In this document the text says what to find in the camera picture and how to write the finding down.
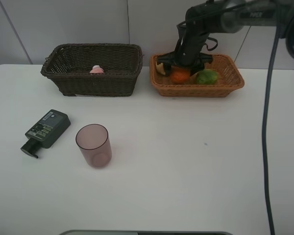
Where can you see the dark brown wicker basket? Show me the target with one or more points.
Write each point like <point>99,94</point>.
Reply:
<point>69,66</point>

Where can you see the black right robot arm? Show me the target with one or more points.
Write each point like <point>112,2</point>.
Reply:
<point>225,16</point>

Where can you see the pink lotion bottle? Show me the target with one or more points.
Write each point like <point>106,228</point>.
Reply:
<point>96,70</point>

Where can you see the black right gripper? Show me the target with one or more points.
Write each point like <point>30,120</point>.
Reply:
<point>187,53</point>

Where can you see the translucent pink plastic cup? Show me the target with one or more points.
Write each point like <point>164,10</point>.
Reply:
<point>94,144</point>

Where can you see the green lime fruit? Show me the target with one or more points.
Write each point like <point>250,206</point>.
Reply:
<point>206,77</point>

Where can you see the dark green pump bottle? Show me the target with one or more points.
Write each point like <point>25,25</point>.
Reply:
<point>45,132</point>

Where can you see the light brown wicker basket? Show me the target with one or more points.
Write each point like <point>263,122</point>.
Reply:
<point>229,80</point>

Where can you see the orange tangerine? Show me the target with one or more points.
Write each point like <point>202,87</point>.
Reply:
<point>180,76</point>

